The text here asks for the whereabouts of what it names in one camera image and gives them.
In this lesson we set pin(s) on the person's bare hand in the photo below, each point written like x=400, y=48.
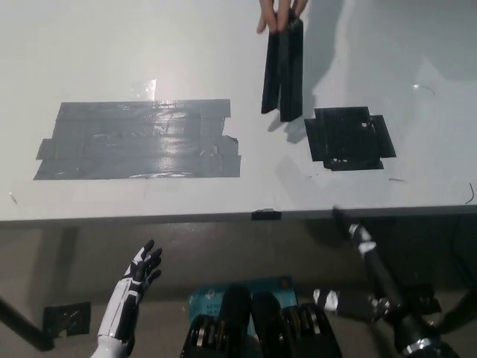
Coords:
x=277, y=9

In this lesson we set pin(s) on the robot right hand white black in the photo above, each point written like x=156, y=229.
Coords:
x=384, y=287

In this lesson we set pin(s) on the clear tape piece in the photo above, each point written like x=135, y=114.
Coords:
x=145, y=88

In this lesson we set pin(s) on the large black tape patch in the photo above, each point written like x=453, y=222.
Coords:
x=346, y=139

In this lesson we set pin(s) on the black rectangular box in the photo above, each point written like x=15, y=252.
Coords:
x=288, y=74

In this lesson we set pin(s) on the grey duct tape patch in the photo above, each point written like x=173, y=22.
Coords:
x=141, y=141

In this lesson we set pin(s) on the black floor tape patch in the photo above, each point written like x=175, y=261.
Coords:
x=67, y=318
x=425, y=300

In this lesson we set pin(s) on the black table leg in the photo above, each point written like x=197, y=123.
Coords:
x=460, y=311
x=22, y=322

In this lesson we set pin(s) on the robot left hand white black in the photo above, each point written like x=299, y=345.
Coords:
x=124, y=298

